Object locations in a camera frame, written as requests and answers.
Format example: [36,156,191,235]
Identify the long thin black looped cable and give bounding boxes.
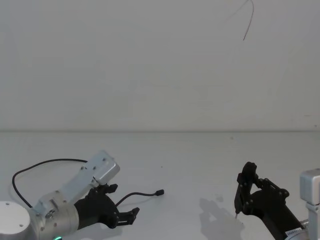
[11,158,89,209]

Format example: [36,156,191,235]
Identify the short black cable with plug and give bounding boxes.
[116,189,165,206]

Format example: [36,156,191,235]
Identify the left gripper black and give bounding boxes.
[74,183,141,230]

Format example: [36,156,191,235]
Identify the white table cloth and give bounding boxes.
[0,129,320,240]

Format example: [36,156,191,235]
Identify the thin dark hanging wire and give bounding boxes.
[242,0,255,41]

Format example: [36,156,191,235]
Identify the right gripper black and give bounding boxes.
[234,161,305,240]

